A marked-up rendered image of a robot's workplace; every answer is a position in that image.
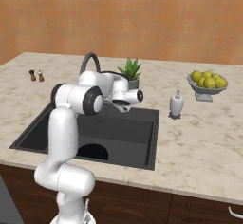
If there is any brown pepper shaker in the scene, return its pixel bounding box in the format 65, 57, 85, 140
28, 69, 37, 83

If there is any green plant in grey pot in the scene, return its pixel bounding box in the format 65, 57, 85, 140
117, 56, 142, 90

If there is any wide dark wood cupboard door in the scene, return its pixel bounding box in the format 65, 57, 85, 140
0, 163, 174, 224

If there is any grey fruit bowl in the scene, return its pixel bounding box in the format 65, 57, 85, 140
186, 72, 229, 103

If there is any narrow dark wood cupboard door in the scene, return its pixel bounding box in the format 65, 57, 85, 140
166, 193, 243, 224

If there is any dark grey appliance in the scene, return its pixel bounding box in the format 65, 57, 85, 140
0, 174, 25, 224

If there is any dark grey curved tap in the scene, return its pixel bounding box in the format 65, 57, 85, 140
79, 52, 103, 76

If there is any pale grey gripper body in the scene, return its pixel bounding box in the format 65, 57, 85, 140
111, 99, 133, 114

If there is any dark grey sink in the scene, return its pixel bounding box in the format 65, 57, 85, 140
9, 102, 160, 171

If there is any white soap dispenser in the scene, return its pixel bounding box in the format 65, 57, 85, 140
168, 89, 185, 121

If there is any silver cupboard handle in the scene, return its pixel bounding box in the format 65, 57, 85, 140
227, 205, 243, 220

